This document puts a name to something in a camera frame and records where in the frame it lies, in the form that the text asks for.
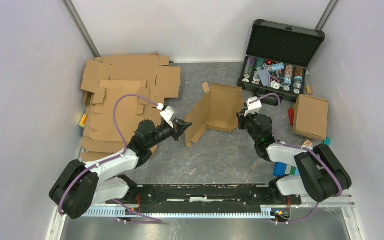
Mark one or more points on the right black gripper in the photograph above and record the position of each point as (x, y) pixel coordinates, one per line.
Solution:
(242, 118)

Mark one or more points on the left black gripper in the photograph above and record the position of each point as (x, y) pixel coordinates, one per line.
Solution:
(182, 126)

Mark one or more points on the cardboard box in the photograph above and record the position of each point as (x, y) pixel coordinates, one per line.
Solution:
(310, 117)
(216, 110)

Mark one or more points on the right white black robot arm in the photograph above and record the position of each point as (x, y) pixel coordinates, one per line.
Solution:
(321, 175)

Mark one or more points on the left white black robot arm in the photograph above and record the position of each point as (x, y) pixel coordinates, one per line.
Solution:
(82, 185)

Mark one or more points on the folded cardboard box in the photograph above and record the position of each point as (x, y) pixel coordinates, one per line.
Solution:
(310, 117)

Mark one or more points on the red object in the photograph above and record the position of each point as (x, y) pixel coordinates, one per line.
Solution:
(291, 116)

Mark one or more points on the blue block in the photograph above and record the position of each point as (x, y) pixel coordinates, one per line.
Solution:
(281, 169)

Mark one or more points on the black poker chip case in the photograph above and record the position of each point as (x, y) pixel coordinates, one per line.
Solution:
(276, 59)

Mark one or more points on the wooden letter block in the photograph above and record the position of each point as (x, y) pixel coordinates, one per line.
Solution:
(308, 144)

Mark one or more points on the small brown wooden block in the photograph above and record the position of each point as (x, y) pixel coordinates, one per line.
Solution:
(309, 90)

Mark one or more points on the teal cube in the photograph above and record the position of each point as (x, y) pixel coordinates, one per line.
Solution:
(327, 141)

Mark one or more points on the stack of flat cardboard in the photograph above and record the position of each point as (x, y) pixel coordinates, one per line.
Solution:
(120, 92)

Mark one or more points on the orange yellow block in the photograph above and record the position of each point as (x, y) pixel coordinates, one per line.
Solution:
(83, 120)

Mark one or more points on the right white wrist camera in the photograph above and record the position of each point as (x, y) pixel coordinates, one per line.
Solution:
(252, 106)

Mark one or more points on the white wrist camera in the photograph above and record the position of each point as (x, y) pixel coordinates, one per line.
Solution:
(252, 106)
(169, 114)

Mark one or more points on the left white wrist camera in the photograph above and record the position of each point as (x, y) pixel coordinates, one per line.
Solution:
(169, 114)

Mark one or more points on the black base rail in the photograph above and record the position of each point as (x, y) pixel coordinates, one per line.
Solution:
(205, 198)

